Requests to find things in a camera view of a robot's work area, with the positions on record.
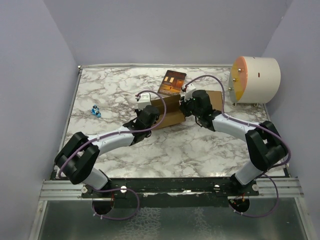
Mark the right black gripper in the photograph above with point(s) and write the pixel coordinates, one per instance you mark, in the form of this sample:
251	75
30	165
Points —
183	104

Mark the small blue toy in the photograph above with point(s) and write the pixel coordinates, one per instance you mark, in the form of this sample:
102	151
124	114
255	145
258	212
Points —
95	111

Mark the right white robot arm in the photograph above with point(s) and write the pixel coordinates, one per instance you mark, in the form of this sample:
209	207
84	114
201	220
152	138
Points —
263	142

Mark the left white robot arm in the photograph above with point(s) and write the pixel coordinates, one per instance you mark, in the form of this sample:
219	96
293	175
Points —
78	157

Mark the folded brown cardboard box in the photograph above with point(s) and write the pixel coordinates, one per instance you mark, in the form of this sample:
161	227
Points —
216	99

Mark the dark paperback book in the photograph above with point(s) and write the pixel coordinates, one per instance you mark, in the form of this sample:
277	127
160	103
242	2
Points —
172	83

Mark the round pastel drawer cabinet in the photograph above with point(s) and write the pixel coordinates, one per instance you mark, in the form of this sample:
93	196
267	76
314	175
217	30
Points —
254	80

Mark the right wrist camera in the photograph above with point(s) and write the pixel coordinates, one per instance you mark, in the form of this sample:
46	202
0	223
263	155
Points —
188	88

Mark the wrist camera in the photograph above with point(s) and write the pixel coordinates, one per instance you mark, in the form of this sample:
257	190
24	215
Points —
143	100
188	88

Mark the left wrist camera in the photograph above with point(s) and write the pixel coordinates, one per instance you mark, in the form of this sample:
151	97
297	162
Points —
143	100

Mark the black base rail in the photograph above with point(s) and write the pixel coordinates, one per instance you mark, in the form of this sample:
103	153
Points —
128	193

